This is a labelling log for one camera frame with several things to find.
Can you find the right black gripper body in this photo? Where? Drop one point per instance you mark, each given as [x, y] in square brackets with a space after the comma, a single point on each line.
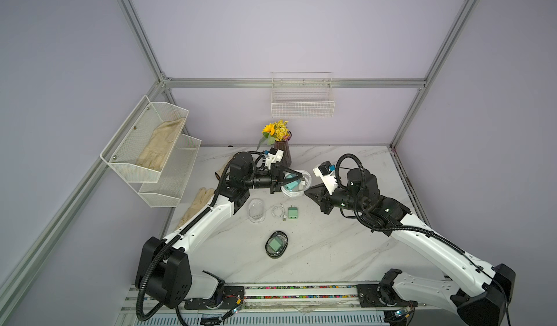
[341, 198]

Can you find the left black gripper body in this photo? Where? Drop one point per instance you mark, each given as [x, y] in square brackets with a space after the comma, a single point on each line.
[271, 181]

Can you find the teal charger plug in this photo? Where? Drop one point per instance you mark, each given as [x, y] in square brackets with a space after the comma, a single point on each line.
[293, 182]

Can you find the clear round case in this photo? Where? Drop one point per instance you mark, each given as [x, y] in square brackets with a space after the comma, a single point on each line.
[256, 210]
[305, 183]

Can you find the green charger plug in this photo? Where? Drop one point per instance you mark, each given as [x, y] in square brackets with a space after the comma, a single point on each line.
[293, 213]
[276, 244]

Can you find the green charger plug front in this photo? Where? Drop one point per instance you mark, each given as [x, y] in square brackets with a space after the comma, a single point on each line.
[276, 244]

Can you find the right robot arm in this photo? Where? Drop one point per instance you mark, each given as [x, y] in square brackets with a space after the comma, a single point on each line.
[475, 290]

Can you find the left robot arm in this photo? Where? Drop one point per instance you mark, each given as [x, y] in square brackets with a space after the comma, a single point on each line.
[164, 277]

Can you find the dark ribbed vase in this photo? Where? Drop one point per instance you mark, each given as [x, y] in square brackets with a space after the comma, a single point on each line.
[284, 146]

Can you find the yellow flower bouquet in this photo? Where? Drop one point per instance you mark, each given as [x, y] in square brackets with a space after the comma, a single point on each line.
[276, 134]

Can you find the white fabric glove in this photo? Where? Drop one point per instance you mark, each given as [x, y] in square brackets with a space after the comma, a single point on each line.
[221, 171]

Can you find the beige leather glove table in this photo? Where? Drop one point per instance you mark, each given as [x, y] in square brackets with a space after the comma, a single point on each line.
[203, 197]

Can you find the lower white mesh basket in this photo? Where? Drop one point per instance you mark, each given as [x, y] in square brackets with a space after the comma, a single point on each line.
[168, 191]

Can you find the white mesh basket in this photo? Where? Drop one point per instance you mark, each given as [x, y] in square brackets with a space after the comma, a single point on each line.
[126, 152]
[168, 191]

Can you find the beige glove in basket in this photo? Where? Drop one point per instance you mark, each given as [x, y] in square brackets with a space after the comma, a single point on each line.
[159, 147]

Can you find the upper white mesh basket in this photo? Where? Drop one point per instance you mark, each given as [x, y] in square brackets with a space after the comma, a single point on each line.
[126, 152]

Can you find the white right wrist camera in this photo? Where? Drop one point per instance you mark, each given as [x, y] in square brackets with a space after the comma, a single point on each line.
[326, 171]

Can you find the white wire wall basket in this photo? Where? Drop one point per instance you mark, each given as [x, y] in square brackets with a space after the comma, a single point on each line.
[302, 95]

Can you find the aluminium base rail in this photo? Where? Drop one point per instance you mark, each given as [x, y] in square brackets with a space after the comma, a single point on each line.
[328, 296]

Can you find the aluminium cage frame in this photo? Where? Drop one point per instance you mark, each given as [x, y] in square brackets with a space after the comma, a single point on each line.
[23, 276]

